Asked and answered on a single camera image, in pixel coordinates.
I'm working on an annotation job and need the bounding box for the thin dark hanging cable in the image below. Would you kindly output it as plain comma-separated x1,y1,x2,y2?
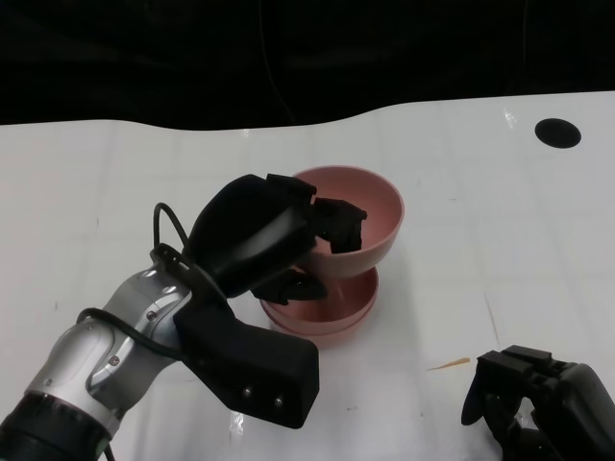
258,0,297,130

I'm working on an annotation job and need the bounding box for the black backdrop cloth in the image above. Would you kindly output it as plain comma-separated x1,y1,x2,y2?
0,0,615,133

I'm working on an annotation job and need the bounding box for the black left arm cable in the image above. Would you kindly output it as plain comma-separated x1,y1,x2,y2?
76,202,193,361

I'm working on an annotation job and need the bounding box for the orange sliver mark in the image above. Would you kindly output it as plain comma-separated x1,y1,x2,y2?
426,355,471,372

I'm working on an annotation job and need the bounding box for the black round table grommet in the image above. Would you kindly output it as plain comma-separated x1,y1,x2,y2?
534,118,582,150

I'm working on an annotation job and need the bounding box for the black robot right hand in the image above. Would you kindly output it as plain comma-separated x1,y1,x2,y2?
460,344,615,461

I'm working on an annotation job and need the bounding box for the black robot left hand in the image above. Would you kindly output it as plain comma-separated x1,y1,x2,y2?
182,173,370,306

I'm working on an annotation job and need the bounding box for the pink plastic bowl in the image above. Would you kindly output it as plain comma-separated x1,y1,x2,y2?
287,165,406,282
266,287,381,352
258,266,381,335

